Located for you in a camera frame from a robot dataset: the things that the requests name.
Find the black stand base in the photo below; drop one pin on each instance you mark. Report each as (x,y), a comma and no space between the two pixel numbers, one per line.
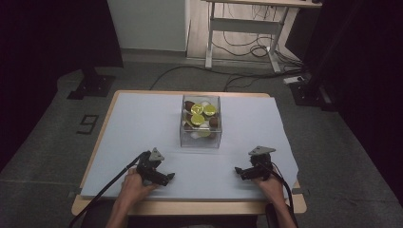
(309,93)
(93,85)

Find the dark rounded object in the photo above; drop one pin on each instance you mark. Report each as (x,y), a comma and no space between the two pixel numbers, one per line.
(272,217)

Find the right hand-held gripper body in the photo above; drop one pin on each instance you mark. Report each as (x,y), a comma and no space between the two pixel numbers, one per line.
(261,167)

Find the person's right hand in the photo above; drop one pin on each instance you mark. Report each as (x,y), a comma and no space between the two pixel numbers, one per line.
(269,188)

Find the pile of coffee capsules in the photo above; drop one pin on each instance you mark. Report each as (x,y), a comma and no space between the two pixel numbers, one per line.
(198,119)

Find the dark curtain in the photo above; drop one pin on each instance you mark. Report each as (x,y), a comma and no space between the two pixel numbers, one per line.
(364,63)
(47,47)

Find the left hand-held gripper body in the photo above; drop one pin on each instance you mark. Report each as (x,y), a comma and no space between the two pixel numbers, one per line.
(147,166)

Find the wooden table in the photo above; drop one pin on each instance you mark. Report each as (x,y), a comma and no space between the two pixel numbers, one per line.
(190,207)

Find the white table sheet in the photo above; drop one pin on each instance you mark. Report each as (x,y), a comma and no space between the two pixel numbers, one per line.
(136,126)

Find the clear plastic box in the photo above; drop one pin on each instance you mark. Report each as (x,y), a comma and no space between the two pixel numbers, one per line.
(200,141)

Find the grey tape piece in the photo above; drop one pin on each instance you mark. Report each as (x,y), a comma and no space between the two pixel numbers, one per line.
(300,191)
(74,193)

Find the white power strip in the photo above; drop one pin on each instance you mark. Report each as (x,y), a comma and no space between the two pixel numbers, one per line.
(293,79)

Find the white metal desk frame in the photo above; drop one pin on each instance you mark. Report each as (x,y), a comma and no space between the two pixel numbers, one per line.
(247,25)

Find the person's left hand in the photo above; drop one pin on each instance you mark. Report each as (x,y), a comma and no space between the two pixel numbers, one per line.
(134,186)

